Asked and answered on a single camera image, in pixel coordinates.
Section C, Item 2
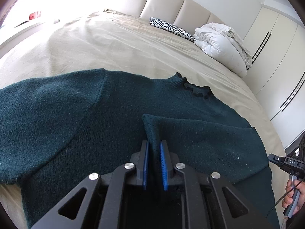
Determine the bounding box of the white wardrobe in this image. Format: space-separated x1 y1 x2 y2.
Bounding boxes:
243 7 304 148

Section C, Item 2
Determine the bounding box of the red box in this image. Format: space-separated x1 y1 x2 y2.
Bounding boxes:
29 12 37 20

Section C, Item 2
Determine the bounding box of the cream padded headboard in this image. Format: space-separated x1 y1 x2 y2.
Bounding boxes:
116 0 227 33

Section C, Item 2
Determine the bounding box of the black cable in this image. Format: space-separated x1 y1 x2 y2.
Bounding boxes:
267 179 303 222

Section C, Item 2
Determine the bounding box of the right hand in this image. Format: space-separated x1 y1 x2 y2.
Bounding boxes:
282 178 305 216

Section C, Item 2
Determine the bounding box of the dark teal knit sweater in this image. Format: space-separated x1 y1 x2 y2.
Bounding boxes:
1 69 279 228

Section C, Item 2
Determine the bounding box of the beige bed sheet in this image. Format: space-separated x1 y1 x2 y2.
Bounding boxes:
1 13 284 228

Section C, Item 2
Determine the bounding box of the white folded duvet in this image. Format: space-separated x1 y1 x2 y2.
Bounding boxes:
193 22 252 77

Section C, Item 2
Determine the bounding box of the zebra print pillow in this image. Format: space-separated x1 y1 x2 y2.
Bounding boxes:
149 17 194 42

